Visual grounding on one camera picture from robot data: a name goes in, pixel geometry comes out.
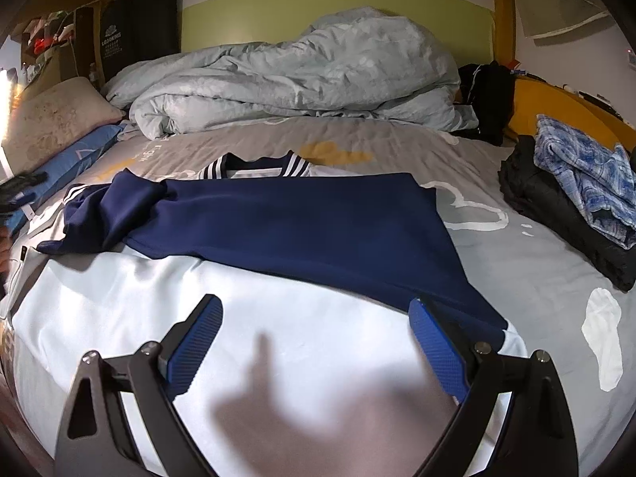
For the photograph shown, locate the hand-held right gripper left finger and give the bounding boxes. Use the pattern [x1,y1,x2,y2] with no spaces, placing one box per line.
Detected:
[52,294,224,477]

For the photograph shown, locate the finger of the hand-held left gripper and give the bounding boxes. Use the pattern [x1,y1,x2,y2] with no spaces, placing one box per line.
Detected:
[0,171,49,197]
[0,193,35,215]

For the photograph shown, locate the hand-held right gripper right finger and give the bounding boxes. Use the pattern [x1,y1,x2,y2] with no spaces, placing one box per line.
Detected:
[407,297,580,477]

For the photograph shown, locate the white and navy varsity jacket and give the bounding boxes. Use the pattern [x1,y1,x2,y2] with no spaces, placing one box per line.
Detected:
[10,151,528,477]

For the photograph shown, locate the black folded clothes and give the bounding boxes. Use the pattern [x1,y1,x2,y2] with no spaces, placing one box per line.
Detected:
[499,135,636,293]

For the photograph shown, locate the beige pillow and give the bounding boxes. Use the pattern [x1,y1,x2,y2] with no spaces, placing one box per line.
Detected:
[2,77,124,175]

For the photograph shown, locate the blue pillow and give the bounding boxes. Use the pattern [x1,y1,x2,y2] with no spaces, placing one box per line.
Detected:
[10,124,125,229]

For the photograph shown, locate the cluttered wooden shelf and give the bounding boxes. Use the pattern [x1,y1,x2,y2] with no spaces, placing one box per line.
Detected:
[20,5,107,85]

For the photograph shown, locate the white sock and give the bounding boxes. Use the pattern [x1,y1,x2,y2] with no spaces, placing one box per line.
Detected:
[581,288,623,392]

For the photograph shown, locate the black hanging bag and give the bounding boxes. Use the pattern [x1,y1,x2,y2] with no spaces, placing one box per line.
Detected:
[102,0,180,83]

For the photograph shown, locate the blue plaid shirt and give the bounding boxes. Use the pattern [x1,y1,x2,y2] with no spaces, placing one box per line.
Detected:
[534,114,636,249]

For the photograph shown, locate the black garment with white stripes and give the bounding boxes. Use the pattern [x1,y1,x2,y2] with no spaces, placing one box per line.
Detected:
[456,61,518,146]

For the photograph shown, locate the grey duvet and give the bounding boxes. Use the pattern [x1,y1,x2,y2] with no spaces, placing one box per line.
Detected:
[102,6,478,140]

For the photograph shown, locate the hanging net cloth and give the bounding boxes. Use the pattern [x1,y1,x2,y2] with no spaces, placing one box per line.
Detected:
[517,0,617,41]

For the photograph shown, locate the yellow bed rail board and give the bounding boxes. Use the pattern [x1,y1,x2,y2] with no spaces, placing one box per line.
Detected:
[512,77,636,155]

